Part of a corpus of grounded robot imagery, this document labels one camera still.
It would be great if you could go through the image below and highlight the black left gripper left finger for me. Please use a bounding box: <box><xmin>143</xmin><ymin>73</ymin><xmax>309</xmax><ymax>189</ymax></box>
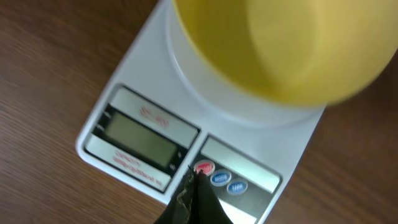
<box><xmin>154</xmin><ymin>167</ymin><xmax>196</xmax><ymax>224</ymax></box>

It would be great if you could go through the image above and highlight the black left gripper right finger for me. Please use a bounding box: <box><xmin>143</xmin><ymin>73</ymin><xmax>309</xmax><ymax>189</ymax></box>
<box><xmin>193</xmin><ymin>173</ymin><xmax>233</xmax><ymax>224</ymax></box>

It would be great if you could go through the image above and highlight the white digital kitchen scale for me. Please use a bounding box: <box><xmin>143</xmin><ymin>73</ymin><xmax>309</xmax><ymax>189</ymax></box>
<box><xmin>75</xmin><ymin>1</ymin><xmax>323</xmax><ymax>223</ymax></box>

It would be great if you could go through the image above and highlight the yellow plastic bowl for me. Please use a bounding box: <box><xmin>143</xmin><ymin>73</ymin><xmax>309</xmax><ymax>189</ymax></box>
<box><xmin>173</xmin><ymin>0</ymin><xmax>397</xmax><ymax>106</ymax></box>

